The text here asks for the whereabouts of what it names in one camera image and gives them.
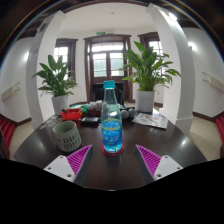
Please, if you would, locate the printed magazine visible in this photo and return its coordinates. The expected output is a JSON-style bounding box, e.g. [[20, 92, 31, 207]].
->
[[131, 112, 170, 130]]

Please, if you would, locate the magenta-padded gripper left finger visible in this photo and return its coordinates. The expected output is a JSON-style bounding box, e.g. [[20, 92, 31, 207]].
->
[[43, 143, 95, 186]]

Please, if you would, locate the potted green plant, white pot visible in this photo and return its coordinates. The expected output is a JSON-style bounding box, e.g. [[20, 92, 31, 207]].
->
[[121, 40, 182, 114], [31, 54, 79, 116]]

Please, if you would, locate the red box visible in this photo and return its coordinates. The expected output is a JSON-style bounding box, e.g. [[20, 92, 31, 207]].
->
[[60, 107, 84, 121]]

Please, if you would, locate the basket of small items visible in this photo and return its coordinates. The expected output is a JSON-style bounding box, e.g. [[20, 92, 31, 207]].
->
[[86, 99, 104, 113]]

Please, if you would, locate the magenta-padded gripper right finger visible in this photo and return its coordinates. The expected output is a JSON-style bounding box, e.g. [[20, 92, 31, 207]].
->
[[134, 144, 184, 186]]

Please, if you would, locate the wall lamp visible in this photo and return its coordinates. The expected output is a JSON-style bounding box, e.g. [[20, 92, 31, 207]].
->
[[22, 52, 32, 63], [186, 40, 196, 51]]

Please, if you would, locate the black chair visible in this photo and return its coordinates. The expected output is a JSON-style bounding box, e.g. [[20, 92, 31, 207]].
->
[[91, 81, 125, 103]]

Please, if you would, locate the red carpeted staircase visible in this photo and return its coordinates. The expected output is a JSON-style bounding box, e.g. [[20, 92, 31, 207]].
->
[[214, 115, 224, 142], [0, 114, 16, 158]]

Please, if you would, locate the brown wooden glazed door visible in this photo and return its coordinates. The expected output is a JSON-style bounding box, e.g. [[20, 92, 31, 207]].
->
[[83, 33, 133, 103]]

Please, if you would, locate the black flat box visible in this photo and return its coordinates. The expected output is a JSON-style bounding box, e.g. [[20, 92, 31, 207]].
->
[[80, 116, 101, 127]]

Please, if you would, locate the flat round red coaster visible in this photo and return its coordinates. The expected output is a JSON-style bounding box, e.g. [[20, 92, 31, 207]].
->
[[99, 143, 126, 157]]

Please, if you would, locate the grey patterned mug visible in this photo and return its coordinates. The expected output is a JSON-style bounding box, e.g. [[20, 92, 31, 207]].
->
[[52, 120, 83, 153]]

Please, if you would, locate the clear blue-capped water bottle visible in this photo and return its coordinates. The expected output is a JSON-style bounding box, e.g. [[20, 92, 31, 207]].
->
[[100, 80, 124, 155]]

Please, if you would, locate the grey ball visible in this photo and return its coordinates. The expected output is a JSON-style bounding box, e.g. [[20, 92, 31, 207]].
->
[[119, 109, 130, 121], [128, 107, 138, 119]]

